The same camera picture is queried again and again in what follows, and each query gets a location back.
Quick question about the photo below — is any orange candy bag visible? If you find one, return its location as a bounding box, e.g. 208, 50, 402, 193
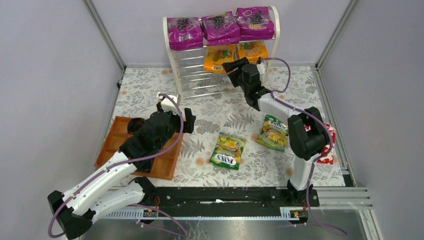
235, 40, 269, 64
203, 44, 236, 74

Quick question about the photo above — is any purple candy bag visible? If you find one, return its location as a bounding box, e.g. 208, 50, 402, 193
201, 11, 241, 46
167, 17, 204, 51
236, 6, 275, 41

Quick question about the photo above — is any green candy bag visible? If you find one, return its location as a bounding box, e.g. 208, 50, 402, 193
256, 114, 289, 152
209, 132, 247, 170

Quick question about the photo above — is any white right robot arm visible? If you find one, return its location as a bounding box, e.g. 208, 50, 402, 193
222, 57, 334, 192

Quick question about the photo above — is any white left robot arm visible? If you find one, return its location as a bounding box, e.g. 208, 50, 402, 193
47, 110, 184, 240

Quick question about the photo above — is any cream metal shelf rack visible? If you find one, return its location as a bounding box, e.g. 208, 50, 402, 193
162, 5, 281, 101

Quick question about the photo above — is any wooden compartment tray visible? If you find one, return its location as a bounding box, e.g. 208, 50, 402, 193
94, 116, 183, 181

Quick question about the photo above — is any red floral fabric pouch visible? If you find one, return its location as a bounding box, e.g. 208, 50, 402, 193
304, 123, 337, 165

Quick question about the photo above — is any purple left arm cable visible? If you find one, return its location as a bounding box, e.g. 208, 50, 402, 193
47, 93, 188, 239

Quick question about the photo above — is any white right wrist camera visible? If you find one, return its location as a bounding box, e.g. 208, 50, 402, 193
256, 57, 266, 75

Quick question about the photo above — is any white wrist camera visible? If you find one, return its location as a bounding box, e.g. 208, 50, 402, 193
157, 92, 181, 115
256, 57, 266, 75

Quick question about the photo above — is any black cable coil top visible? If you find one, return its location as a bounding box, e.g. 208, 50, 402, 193
127, 117, 147, 135

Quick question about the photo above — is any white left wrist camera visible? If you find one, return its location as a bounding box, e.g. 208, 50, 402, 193
157, 92, 181, 115

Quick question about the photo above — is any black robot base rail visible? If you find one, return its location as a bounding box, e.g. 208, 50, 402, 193
140, 187, 320, 218

